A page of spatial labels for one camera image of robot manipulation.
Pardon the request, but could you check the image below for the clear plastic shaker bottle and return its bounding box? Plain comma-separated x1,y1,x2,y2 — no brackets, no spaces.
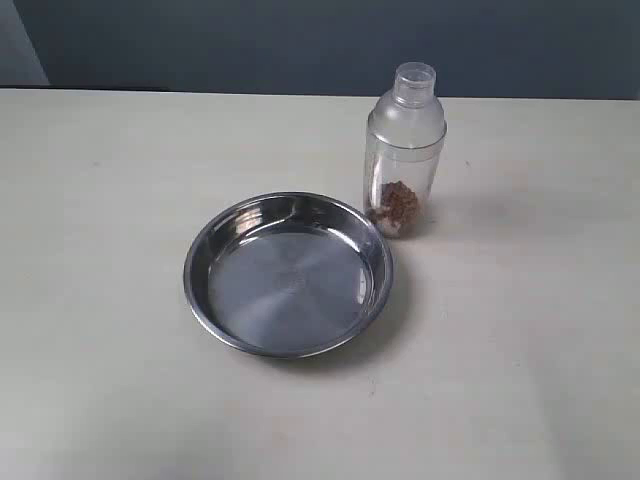
363,62,447,238

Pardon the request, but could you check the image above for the round stainless steel plate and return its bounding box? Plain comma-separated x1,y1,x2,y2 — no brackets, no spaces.
183,192,394,359

